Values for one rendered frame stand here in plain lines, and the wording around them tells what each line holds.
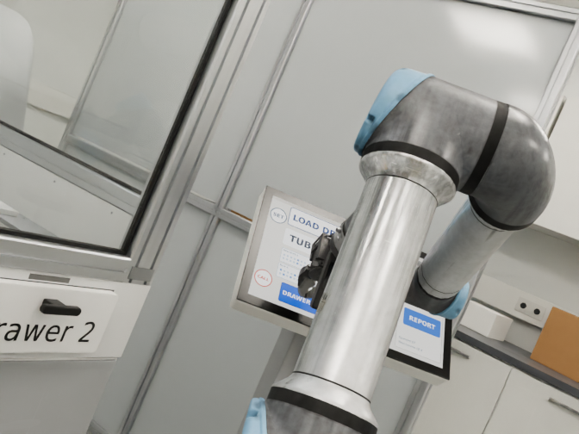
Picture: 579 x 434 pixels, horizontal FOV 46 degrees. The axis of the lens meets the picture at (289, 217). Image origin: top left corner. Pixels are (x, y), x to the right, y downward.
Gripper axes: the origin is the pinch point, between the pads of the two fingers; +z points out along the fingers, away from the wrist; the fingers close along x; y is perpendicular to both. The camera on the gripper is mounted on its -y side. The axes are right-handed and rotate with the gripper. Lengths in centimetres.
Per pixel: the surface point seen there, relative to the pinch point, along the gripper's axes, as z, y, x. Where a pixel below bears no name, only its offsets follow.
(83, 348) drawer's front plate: -4.6, -28.3, 38.5
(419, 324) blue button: 2.5, 5.9, -29.4
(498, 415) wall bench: 134, 61, -152
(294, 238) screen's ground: 2.5, 14.7, 4.1
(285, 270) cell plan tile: 2.5, 5.9, 4.5
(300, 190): 65, 81, -13
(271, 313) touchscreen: 3.1, -4.9, 5.2
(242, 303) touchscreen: 3.4, -5.0, 11.8
